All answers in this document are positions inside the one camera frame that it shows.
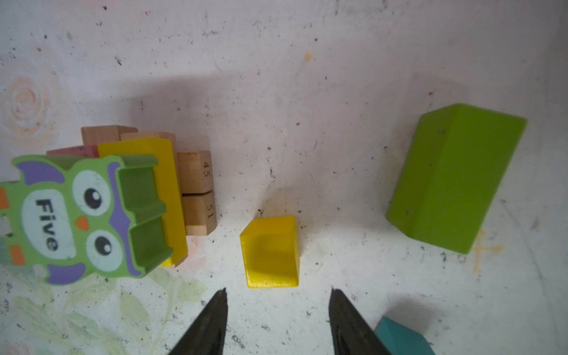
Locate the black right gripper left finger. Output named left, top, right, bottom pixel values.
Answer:
left=170, top=288, right=228, bottom=355

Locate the green cube block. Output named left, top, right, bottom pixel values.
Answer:
left=386, top=104, right=527, bottom=254

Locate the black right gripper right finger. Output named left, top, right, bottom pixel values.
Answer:
left=328, top=288, right=390, bottom=355

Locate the yellow rectangular block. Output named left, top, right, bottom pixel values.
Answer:
left=98, top=138, right=188, bottom=268

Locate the yellow cube block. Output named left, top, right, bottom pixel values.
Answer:
left=240, top=216, right=300, bottom=288

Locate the pink rectangular block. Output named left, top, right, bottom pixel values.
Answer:
left=46, top=145, right=99, bottom=158

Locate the teal cube block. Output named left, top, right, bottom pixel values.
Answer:
left=374, top=317, right=435, bottom=355

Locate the natural wood block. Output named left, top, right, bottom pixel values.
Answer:
left=182, top=191, right=217, bottom=236
left=81, top=125, right=138, bottom=145
left=177, top=151, right=214, bottom=195
left=121, top=131, right=180, bottom=178

